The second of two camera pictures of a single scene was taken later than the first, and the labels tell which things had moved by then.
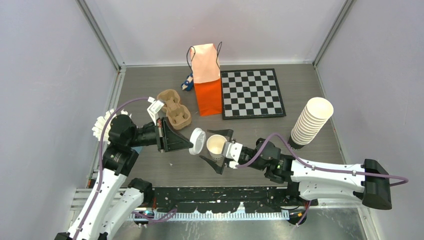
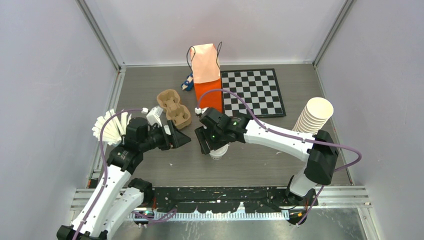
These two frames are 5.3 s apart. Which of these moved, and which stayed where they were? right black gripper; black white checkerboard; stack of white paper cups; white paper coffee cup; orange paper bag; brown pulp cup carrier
Moved: right black gripper; white paper coffee cup
Stayed: orange paper bag; black white checkerboard; stack of white paper cups; brown pulp cup carrier
